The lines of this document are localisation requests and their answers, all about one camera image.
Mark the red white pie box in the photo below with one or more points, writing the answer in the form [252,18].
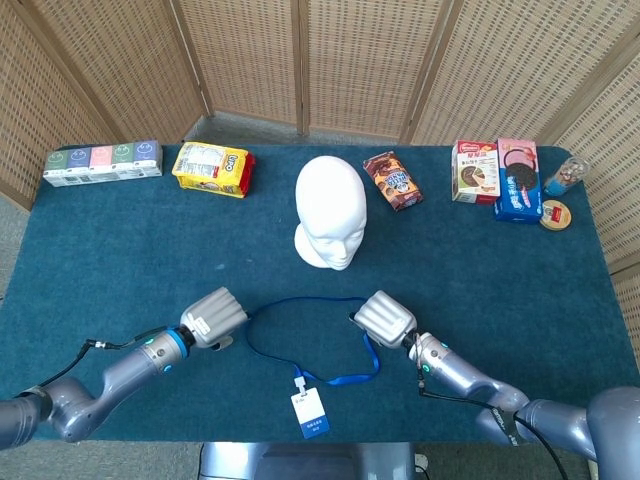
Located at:
[475,172]

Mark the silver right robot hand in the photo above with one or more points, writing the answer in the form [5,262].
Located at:
[385,320]

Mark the multicolour tissue pack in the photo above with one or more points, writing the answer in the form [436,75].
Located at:
[100,162]

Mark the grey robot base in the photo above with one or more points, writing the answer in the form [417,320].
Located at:
[300,462]

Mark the blue pink Oreo box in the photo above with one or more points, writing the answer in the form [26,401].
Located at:
[520,180]

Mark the wicker folding screen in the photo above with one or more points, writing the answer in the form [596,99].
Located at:
[125,60]

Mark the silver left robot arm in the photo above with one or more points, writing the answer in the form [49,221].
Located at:
[125,365]

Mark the round gold red tin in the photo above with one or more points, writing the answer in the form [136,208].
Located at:
[556,216]

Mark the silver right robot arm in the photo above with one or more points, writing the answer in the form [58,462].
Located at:
[465,380]

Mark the teal table cloth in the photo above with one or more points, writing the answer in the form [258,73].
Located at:
[150,250]

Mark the clear cup with candies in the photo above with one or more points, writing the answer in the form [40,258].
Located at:
[567,175]

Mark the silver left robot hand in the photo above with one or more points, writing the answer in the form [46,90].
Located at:
[215,315]

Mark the white foam mannequin head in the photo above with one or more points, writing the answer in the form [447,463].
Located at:
[330,200]

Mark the brown chocolate cookie pack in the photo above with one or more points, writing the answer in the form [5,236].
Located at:
[392,182]

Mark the yellow Lipo biscuit bag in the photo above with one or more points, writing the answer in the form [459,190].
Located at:
[210,167]

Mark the white ID badge card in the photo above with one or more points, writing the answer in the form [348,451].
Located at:
[310,410]

